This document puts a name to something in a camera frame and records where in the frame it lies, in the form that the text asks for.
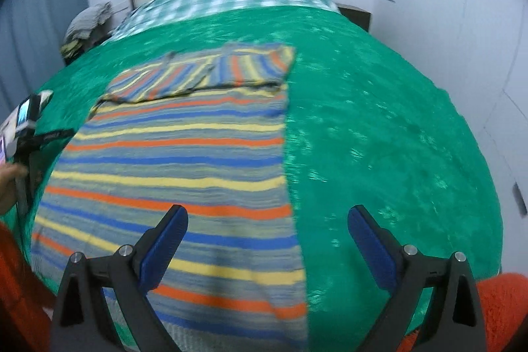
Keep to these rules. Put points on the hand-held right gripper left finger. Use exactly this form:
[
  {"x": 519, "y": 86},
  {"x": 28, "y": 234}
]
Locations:
[{"x": 163, "y": 249}]

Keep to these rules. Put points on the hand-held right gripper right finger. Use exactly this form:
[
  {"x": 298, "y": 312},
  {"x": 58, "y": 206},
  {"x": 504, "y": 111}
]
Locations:
[{"x": 371, "y": 249}]

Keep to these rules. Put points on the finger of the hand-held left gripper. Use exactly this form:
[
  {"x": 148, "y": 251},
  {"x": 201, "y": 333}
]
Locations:
[{"x": 55, "y": 136}]

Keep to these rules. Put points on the striped knit shirt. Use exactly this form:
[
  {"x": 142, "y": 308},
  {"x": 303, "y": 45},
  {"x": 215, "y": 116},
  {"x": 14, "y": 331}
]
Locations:
[{"x": 185, "y": 154}]

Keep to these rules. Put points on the pile of clothes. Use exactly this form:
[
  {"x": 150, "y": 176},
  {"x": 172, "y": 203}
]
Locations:
[{"x": 86, "y": 20}]

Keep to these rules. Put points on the person's left hand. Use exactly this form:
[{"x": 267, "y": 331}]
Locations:
[{"x": 10, "y": 187}]

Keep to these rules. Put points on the grey-blue curtain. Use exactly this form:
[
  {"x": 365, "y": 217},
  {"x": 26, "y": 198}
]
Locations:
[{"x": 37, "y": 26}]

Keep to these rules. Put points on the green blanket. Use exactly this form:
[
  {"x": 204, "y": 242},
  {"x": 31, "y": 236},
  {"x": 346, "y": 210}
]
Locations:
[{"x": 371, "y": 129}]

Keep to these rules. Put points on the person's orange knit clothing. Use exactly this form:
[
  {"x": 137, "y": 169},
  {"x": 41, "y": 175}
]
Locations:
[{"x": 503, "y": 306}]

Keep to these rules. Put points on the dark nightstand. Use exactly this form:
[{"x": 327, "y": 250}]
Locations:
[{"x": 359, "y": 16}]

